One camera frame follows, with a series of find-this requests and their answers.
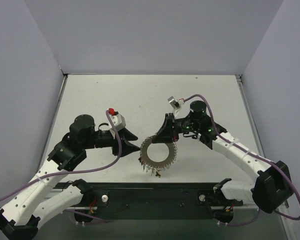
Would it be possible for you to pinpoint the metal disc keyring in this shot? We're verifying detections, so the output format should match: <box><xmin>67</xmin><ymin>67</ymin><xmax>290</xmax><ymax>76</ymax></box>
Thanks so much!
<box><xmin>138</xmin><ymin>136</ymin><xmax>178</xmax><ymax>175</ymax></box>

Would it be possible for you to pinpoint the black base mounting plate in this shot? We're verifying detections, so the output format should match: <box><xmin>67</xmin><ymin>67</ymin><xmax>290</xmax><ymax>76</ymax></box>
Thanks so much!
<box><xmin>69</xmin><ymin>182</ymin><xmax>245</xmax><ymax>221</ymax></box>

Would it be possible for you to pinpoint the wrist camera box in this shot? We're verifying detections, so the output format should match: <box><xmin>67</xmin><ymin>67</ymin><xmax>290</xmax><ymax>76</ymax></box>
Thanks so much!
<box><xmin>108</xmin><ymin>108</ymin><xmax>126</xmax><ymax>132</ymax></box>
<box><xmin>167</xmin><ymin>96</ymin><xmax>185</xmax><ymax>110</ymax></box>

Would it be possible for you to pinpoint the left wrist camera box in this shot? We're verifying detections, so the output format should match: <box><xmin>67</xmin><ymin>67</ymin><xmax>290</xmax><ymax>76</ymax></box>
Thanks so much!
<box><xmin>108</xmin><ymin>108</ymin><xmax>126</xmax><ymax>132</ymax></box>

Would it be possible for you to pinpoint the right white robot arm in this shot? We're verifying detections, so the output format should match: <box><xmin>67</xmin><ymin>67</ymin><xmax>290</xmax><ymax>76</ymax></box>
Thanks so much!
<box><xmin>151</xmin><ymin>97</ymin><xmax>294</xmax><ymax>214</ymax></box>

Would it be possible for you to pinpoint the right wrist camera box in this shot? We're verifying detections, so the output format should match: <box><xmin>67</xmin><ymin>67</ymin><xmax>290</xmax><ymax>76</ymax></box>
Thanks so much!
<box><xmin>167</xmin><ymin>96</ymin><xmax>185</xmax><ymax>110</ymax></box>

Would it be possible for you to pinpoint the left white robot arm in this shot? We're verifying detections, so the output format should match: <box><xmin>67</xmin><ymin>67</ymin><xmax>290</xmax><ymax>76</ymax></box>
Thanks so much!
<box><xmin>0</xmin><ymin>111</ymin><xmax>140</xmax><ymax>240</ymax></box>

